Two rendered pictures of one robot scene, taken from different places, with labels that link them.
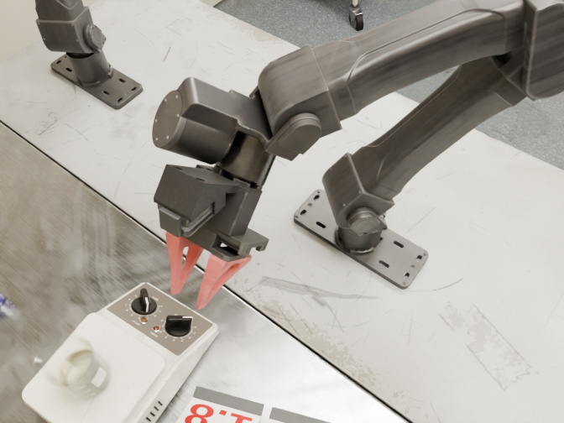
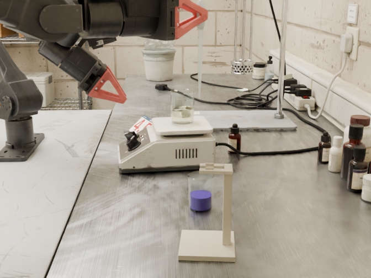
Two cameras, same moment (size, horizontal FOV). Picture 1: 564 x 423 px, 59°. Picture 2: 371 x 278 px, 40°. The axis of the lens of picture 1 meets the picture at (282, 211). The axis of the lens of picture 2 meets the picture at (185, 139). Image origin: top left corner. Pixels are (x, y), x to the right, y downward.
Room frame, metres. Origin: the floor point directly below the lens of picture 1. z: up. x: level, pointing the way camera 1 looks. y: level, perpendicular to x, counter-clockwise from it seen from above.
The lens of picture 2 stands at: (0.90, 0.99, 1.26)
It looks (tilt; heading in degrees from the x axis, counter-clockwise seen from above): 16 degrees down; 226
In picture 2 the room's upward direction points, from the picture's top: straight up
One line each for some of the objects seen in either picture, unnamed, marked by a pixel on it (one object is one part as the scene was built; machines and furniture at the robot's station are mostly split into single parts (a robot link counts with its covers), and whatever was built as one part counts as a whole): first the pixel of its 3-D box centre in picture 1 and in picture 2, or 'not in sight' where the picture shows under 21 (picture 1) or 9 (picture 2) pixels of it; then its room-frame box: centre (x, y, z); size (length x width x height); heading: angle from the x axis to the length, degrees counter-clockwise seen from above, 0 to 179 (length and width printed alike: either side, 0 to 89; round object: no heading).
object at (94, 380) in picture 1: (75, 368); (183, 106); (0.17, 0.23, 1.02); 0.06 x 0.05 x 0.08; 95
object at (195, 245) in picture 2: not in sight; (207, 207); (0.41, 0.53, 0.96); 0.08 x 0.08 x 0.13; 43
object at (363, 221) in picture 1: (359, 201); (21, 105); (0.37, -0.10, 1.00); 0.09 x 0.06 x 0.06; 10
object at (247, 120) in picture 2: not in sight; (237, 119); (-0.19, 0.08, 0.91); 0.30 x 0.20 x 0.01; 139
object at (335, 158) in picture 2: not in sight; (336, 154); (-0.02, 0.49, 0.94); 0.03 x 0.03 x 0.07
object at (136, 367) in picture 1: (95, 378); (181, 124); (0.17, 0.22, 0.98); 0.12 x 0.12 x 0.01; 55
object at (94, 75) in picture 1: (89, 62); not in sight; (0.77, 0.34, 0.94); 0.20 x 0.07 x 0.08; 49
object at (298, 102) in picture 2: not in sight; (291, 91); (-0.57, -0.01, 0.92); 0.40 x 0.06 x 0.04; 49
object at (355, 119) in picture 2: not in sight; (358, 142); (-0.08, 0.50, 0.95); 0.06 x 0.06 x 0.11
